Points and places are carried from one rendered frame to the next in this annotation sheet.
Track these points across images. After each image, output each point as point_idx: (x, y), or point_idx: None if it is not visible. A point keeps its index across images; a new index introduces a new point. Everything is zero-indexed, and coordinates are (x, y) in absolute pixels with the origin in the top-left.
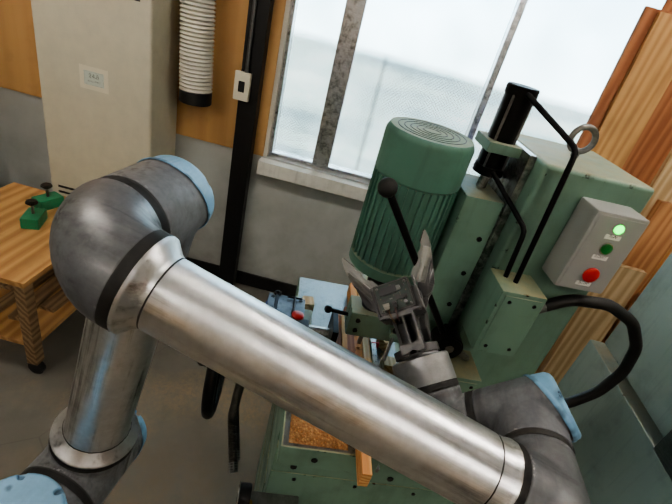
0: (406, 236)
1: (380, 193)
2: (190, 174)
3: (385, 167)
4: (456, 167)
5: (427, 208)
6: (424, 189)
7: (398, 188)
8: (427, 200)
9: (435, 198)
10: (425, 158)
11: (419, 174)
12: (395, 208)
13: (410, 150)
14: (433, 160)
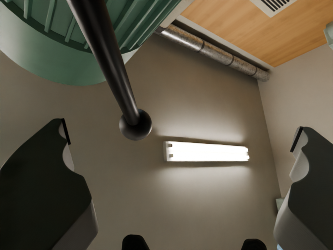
0: (111, 79)
1: (148, 133)
2: (278, 244)
3: (137, 50)
4: (10, 46)
5: (51, 9)
6: (68, 48)
7: (120, 49)
8: (56, 21)
9: (35, 12)
10: (74, 79)
11: (81, 66)
12: (129, 117)
13: (97, 80)
14: (60, 76)
